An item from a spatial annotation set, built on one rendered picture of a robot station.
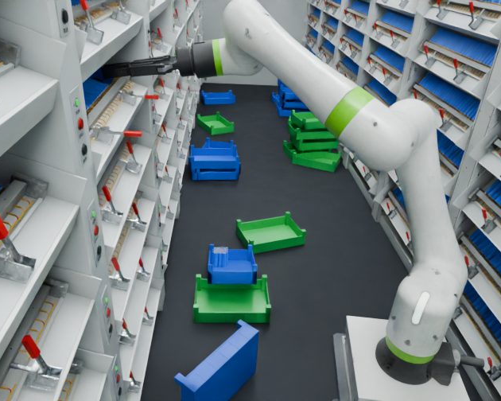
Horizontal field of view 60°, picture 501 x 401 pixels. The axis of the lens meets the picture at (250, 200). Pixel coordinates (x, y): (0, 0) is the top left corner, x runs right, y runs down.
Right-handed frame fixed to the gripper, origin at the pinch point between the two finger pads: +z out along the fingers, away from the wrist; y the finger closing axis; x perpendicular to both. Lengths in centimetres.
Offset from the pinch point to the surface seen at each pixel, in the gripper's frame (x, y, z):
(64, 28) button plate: -17, 53, -9
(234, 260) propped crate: 102, -45, -20
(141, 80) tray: 6.3, -12.4, -2.9
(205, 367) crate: 81, 31, -12
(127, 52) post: -2.1, -12.7, -0.9
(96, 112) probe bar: 3.4, 25.1, 0.0
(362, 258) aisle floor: 112, -48, -81
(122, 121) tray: 7.9, 18.9, -3.2
